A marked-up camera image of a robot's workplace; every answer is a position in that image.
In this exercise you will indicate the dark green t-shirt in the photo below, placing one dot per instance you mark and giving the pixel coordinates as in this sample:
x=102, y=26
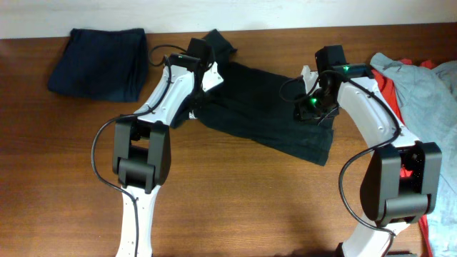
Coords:
x=248, y=105

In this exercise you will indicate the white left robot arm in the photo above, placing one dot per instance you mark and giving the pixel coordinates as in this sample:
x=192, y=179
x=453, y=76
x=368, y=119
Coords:
x=142, y=144

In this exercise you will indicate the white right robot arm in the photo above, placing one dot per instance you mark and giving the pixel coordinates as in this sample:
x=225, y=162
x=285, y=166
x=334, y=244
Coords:
x=401, y=182

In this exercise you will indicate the red t-shirt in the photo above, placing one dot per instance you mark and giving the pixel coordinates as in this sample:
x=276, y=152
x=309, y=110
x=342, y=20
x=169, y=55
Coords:
x=388, y=91

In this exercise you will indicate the folded navy blue garment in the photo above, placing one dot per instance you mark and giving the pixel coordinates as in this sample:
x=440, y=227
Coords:
x=102, y=65

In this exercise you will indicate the light blue grey t-shirt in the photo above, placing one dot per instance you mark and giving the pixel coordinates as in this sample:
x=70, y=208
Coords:
x=427, y=102

